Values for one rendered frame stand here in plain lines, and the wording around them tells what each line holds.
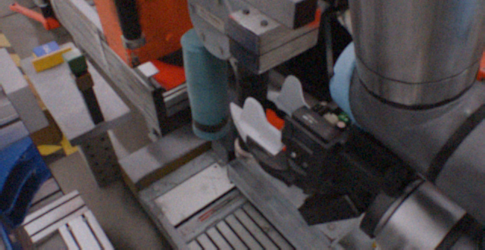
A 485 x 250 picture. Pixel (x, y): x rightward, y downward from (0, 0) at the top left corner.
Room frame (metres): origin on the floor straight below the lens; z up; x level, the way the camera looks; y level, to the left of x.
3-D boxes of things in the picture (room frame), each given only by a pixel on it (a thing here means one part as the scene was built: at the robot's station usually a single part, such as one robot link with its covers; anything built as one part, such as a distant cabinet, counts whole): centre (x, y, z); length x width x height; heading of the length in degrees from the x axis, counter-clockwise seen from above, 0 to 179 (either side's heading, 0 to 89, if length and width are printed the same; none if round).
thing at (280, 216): (0.70, -0.23, 0.13); 0.50 x 0.36 x 0.10; 39
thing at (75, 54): (0.69, 0.38, 0.64); 0.04 x 0.04 x 0.04; 39
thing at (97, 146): (0.87, 0.53, 0.21); 0.10 x 0.10 x 0.42; 39
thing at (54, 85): (0.85, 0.51, 0.44); 0.43 x 0.17 x 0.03; 39
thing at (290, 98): (0.33, -0.05, 0.85); 0.09 x 0.03 x 0.06; 31
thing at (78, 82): (0.69, 0.38, 0.59); 0.04 x 0.04 x 0.04; 39
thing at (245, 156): (0.34, -0.01, 0.83); 0.04 x 0.04 x 0.16
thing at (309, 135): (0.23, -0.10, 0.86); 0.12 x 0.08 x 0.09; 39
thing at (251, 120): (0.29, -0.01, 0.85); 0.09 x 0.03 x 0.06; 48
